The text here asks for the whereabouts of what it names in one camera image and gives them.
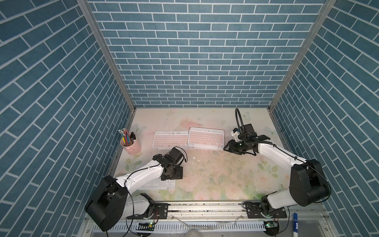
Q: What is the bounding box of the white key keyboard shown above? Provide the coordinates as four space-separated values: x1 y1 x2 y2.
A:
139 178 176 190

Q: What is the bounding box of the pink keyboard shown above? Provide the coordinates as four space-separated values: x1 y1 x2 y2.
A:
152 131 189 150
188 127 225 147
188 145 223 151

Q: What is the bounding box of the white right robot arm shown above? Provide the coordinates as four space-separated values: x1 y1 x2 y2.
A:
224 134 332 216

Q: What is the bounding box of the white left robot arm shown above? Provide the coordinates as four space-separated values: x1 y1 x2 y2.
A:
84 148 188 232

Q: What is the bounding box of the pink pen holder cup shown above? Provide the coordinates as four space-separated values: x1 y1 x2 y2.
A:
120 139 142 156

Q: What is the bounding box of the coloured pens bundle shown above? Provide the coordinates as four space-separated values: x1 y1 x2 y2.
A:
118 128 136 146

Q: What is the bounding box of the blue white marker pen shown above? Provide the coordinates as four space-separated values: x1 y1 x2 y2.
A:
293 213 299 237

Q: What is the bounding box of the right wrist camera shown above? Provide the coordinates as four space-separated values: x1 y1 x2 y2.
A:
242 123 257 140

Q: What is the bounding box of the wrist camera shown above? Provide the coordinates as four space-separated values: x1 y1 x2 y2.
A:
242 123 257 140
164 148 185 166

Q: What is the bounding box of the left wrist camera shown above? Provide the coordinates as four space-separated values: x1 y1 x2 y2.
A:
164 148 185 166

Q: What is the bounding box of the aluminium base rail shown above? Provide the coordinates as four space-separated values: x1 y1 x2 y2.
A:
79 199 329 235

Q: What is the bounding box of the aluminium corner post right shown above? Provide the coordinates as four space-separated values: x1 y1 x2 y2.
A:
268 0 336 112

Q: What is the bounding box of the aluminium corner post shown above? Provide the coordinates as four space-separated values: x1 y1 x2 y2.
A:
268 0 336 112
77 0 136 113

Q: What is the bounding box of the aluminium corner post left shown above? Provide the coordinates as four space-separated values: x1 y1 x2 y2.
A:
77 0 136 113

